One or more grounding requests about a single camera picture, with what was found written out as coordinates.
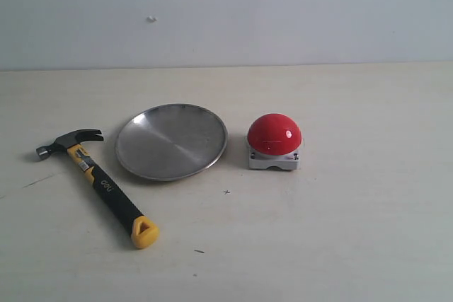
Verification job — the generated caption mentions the yellow black claw hammer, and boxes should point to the yellow black claw hammer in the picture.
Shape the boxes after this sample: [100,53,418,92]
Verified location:
[36,129,159,249]

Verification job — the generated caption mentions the red dome push button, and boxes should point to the red dome push button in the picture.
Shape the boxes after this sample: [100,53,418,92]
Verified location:
[246,113,304,171]

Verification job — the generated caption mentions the round steel plate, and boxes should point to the round steel plate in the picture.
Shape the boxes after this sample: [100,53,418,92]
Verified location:
[115,103,228,182]

